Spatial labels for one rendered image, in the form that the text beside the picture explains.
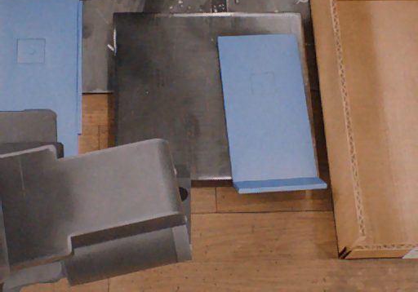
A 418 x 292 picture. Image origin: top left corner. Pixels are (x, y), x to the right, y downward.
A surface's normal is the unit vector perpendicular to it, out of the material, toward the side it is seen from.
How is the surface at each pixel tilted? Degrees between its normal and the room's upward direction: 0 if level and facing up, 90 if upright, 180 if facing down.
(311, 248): 0
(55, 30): 1
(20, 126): 32
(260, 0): 0
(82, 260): 54
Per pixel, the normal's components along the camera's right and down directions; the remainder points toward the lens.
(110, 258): 0.18, 0.52
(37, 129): 0.11, 0.16
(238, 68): 0.07, -0.38
